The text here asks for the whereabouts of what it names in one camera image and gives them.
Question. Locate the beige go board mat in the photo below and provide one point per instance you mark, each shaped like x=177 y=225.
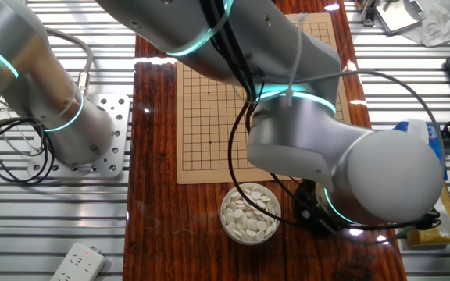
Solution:
x=205 y=129

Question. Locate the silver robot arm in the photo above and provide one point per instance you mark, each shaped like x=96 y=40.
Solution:
x=287 y=129

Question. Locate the white plastic bag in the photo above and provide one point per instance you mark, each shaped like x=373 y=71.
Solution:
x=438 y=23

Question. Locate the black bowl of black stones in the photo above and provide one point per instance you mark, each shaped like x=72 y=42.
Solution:
x=307 y=226

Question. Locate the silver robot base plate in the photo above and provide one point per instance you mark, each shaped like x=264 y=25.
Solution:
x=119 y=129

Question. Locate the white power strip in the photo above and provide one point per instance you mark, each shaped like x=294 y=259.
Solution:
x=78 y=263

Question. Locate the blue tissue pack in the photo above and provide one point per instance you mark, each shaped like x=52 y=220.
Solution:
x=438 y=134

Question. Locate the white bowl of white stones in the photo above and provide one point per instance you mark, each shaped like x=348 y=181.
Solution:
x=250 y=214

